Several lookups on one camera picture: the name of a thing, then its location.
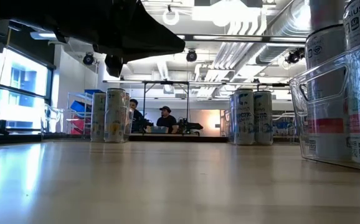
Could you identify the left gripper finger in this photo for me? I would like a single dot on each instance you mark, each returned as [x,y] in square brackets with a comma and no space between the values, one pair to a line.
[149,37]

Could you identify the Celsius Tropical Vibe can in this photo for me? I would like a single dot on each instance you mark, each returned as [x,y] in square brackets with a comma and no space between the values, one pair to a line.
[98,118]
[127,102]
[115,115]

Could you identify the Celsius Arctic Vibe can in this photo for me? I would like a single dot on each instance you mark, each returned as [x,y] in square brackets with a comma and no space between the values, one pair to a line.
[244,115]
[263,118]
[231,124]

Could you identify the black round ceiling spotlight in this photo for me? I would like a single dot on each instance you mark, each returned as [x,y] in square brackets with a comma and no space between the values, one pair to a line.
[88,59]
[191,56]

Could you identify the long ceiling light strip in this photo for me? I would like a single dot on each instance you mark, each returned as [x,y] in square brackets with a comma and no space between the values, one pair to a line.
[287,39]
[43,35]
[211,37]

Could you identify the blue storage bin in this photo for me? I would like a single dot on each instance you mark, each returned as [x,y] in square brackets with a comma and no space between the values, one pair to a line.
[94,92]
[79,107]

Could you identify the person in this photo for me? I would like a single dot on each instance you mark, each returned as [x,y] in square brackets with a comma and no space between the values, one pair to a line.
[167,120]
[135,113]

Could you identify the large white ceiling lamp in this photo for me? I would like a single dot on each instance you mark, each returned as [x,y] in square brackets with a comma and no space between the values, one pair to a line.
[226,12]

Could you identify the white shelf rack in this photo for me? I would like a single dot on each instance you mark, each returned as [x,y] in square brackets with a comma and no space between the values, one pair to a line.
[68,112]

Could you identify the teal box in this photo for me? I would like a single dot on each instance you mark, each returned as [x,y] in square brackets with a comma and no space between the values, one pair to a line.
[159,129]

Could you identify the large window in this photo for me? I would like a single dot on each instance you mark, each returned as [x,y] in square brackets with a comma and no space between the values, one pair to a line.
[21,81]

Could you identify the black device on workbench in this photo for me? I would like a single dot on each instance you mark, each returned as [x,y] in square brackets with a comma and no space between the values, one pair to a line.
[191,126]

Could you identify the red storage bin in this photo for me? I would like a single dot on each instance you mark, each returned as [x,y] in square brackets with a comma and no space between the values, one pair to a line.
[80,126]

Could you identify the black track spotlight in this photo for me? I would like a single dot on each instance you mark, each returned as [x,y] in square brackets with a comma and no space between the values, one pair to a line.
[293,56]

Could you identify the black frame workbench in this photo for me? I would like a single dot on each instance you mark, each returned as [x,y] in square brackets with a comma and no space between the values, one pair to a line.
[167,82]

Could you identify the silver ventilation duct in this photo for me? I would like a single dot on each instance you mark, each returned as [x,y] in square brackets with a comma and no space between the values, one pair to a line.
[279,46]

